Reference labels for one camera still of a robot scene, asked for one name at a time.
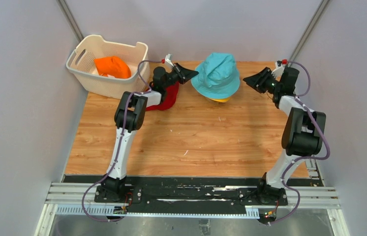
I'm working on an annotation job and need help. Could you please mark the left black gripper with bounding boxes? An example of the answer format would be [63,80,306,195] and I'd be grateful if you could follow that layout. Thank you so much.
[162,63,197,90]

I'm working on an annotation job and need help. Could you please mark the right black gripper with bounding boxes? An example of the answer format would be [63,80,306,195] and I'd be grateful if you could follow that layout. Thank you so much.
[243,67,282,94]

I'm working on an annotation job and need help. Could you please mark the red bucket hat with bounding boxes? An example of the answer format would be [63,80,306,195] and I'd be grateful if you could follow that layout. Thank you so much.
[146,82,179,111]

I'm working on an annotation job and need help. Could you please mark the teal bucket hat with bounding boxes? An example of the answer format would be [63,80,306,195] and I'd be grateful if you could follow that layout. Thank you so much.
[191,53,241,99]

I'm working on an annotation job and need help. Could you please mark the yellow bucket hat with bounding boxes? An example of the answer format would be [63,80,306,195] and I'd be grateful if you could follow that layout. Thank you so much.
[208,97,231,103]

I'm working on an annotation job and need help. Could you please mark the white plastic basket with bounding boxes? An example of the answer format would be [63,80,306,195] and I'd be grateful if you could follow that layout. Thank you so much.
[65,34,150,99]

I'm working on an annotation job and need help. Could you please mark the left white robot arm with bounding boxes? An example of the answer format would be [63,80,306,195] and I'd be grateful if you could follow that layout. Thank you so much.
[98,63,199,203]

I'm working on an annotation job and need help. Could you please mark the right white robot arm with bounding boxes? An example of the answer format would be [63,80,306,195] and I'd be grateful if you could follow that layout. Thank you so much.
[243,66,326,205]

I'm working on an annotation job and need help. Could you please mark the orange bucket hat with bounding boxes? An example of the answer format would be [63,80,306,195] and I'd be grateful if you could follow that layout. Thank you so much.
[94,56,131,79]

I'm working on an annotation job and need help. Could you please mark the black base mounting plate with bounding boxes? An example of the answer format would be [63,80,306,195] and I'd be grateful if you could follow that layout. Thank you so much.
[62,175,288,216]

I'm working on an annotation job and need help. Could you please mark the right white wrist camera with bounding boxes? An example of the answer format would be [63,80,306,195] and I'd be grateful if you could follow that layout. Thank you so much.
[272,62,286,78]

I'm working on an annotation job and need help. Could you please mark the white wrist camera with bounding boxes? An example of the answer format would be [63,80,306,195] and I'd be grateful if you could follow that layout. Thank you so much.
[162,54,174,69]
[272,62,286,78]

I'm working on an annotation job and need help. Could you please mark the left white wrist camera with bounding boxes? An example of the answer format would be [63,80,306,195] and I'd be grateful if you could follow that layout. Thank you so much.
[162,54,174,69]

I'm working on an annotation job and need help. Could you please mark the aluminium frame rail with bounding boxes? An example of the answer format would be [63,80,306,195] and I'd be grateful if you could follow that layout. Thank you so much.
[45,183,350,236]

